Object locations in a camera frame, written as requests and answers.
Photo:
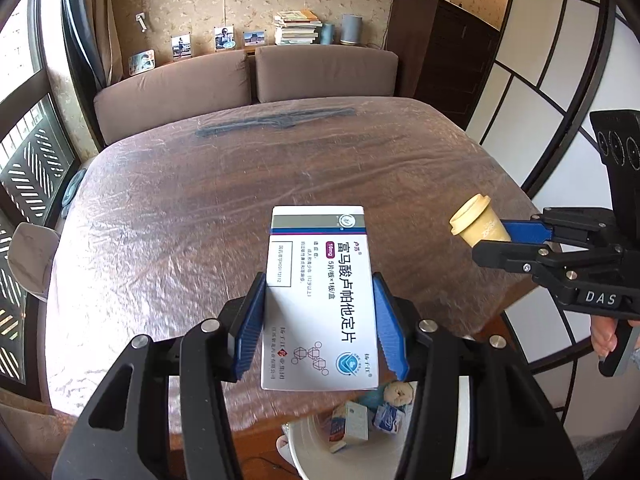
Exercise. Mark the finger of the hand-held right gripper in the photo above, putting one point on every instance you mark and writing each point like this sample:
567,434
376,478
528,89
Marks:
530,231
505,255

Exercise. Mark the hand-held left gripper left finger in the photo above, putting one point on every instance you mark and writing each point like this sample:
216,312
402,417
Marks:
248,330

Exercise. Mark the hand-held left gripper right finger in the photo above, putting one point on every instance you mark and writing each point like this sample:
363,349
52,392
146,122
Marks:
390,332

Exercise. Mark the small yellow lidded cup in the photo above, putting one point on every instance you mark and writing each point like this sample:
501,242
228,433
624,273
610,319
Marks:
477,220

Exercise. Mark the tan round bread toy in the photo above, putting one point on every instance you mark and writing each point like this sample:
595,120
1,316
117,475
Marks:
397,392

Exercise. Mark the white medicine box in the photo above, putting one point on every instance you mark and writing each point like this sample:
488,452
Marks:
320,300

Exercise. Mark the blue and white tissue pack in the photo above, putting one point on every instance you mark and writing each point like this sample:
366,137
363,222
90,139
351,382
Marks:
389,417

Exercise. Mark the white blue box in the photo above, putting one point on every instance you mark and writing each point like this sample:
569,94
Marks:
352,422

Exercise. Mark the white plastic bin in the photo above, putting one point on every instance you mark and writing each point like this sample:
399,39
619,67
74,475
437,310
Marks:
310,440

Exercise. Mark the person's right hand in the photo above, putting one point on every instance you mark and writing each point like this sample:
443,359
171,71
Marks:
605,335

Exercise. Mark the white panelled sliding door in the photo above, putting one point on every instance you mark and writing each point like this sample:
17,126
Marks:
555,60

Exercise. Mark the dark wooden cabinet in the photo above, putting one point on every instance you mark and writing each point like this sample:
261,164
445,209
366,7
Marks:
440,55

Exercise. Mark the blue grey chair back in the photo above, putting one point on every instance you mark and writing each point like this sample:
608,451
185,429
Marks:
74,192

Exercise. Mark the brown sofa cushion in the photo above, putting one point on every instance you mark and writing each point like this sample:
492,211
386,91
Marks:
325,72
175,95

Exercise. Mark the grey cylinder speaker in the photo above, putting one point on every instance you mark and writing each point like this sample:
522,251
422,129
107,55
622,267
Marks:
351,31

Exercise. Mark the black framed window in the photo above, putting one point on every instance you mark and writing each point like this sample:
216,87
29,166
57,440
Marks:
30,160

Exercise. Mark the blue cylinder cup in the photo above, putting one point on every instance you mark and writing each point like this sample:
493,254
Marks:
327,34

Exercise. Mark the stack of books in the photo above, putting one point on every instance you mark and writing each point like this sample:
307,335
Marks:
297,27

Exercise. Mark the beige curtain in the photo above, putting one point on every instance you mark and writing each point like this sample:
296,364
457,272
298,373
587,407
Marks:
111,50

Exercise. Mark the dark curtain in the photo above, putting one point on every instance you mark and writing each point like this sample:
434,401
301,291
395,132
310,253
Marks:
82,35

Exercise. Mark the tilted photo frame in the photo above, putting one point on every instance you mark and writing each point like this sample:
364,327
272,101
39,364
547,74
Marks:
142,62

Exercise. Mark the upright photo frame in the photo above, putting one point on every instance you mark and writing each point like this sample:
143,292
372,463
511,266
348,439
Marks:
181,47
225,38

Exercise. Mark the small landscape photo frame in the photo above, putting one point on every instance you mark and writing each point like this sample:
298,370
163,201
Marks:
255,38

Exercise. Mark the white wall hook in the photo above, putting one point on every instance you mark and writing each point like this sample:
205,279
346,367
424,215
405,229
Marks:
141,22

